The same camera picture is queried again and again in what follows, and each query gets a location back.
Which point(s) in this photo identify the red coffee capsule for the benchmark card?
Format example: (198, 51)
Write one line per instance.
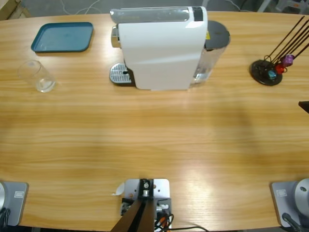
(280, 68)

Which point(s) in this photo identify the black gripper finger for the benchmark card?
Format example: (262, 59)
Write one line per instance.
(305, 105)

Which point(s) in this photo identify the blue coffee capsule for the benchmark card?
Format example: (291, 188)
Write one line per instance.
(272, 75)

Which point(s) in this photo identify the clear drinking glass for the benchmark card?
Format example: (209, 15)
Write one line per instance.
(42, 83)

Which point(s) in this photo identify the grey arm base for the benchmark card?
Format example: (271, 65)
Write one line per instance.
(285, 203)
(17, 205)

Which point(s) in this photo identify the metal grille drip tray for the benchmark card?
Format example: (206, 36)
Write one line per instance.
(118, 73)

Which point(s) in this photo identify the clear plastic water tank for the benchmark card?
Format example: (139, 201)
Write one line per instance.
(217, 31)

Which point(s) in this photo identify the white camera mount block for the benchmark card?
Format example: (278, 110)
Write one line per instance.
(161, 188)

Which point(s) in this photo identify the purple coffee capsule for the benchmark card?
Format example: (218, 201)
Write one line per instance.
(288, 60)

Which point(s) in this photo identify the white paper tag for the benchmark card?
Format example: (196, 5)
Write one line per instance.
(119, 189)

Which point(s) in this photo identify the white capsule coffee machine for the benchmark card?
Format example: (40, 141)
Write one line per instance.
(164, 55)

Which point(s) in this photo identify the black capsule holder with rods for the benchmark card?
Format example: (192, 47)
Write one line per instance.
(259, 72)

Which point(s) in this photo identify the dark brown camera post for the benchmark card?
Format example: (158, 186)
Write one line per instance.
(137, 217)

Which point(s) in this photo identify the white plastic furniture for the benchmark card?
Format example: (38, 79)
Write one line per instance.
(285, 4)

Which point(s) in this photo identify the light wooden board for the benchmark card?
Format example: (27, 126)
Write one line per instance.
(9, 9)

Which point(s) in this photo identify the teal plastic tray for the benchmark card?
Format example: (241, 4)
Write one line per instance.
(62, 37)

